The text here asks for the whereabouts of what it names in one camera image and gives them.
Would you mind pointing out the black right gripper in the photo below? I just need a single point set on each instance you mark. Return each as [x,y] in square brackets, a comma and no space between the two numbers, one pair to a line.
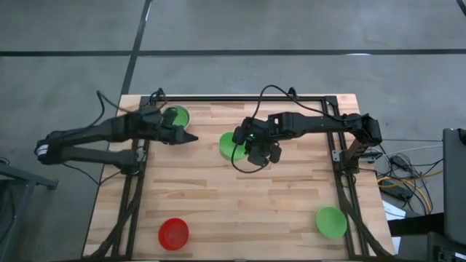
[260,140]

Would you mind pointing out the silver mounting bracket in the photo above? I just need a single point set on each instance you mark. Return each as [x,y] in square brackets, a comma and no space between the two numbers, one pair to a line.
[336,155]

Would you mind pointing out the white paper sheet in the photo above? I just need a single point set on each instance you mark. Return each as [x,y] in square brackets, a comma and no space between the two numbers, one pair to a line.
[393,211]

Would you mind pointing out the grey cart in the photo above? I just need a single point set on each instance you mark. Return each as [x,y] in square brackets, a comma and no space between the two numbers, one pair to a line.
[455,182]

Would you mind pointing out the green plastic bowl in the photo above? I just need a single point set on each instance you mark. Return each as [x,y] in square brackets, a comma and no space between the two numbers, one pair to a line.
[182,118]
[331,222]
[226,147]

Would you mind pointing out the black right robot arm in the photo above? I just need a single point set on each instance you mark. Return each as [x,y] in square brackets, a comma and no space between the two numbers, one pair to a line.
[309,123]

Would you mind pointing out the black floor case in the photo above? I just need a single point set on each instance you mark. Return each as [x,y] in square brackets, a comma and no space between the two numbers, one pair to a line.
[437,251]

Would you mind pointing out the grey metal stand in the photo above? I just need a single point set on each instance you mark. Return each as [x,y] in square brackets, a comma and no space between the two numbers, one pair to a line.
[25,178]

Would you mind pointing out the cream ribbed bowl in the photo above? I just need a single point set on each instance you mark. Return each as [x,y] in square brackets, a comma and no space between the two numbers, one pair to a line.
[189,118]

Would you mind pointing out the red plastic bowl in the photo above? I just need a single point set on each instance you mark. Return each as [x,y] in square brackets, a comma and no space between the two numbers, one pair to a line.
[173,234]

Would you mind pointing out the black power adapter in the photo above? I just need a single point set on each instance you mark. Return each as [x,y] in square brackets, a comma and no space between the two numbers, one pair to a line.
[398,192]

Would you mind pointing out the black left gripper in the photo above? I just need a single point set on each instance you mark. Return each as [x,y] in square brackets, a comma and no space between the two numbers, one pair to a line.
[160,125]

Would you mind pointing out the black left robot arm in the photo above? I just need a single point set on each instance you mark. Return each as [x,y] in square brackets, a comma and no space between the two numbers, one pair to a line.
[91,132]

